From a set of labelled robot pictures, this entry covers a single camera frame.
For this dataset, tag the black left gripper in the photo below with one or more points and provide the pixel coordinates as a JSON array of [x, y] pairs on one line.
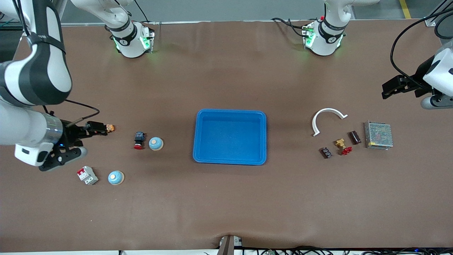
[[417, 83]]

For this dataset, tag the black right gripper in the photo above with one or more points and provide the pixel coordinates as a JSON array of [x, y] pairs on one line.
[[72, 132]]

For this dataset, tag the light blue call bell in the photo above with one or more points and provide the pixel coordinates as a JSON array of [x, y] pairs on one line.
[[155, 143], [116, 177]]

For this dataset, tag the black capacitor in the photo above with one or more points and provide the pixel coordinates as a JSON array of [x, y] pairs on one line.
[[355, 137]]

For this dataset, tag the black relay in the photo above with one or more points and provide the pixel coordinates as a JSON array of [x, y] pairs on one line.
[[326, 152]]

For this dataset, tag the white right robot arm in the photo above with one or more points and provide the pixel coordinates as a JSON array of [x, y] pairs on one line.
[[21, 124]]

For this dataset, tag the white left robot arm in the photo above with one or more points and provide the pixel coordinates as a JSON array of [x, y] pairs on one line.
[[325, 40]]

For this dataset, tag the orange red emergency button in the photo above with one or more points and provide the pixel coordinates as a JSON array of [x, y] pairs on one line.
[[110, 128]]

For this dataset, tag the white red circuit breaker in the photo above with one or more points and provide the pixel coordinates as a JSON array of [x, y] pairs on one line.
[[87, 175]]

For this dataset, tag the red pushbutton black body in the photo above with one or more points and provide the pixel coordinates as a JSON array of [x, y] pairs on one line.
[[139, 140]]

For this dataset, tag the metal mesh power supply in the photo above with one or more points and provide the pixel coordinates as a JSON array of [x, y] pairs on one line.
[[378, 135]]

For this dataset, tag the white curved plastic piece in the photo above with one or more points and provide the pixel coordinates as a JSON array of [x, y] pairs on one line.
[[330, 110]]

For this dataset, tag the blue plastic tray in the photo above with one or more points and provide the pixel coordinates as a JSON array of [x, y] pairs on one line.
[[230, 138]]

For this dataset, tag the brown table mat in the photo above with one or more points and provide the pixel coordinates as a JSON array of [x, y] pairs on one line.
[[226, 202]]

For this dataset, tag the aluminium frame post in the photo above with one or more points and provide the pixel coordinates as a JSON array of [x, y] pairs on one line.
[[430, 22]]

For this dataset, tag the grey metal clamp bracket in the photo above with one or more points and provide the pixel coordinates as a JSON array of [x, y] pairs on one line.
[[226, 245]]

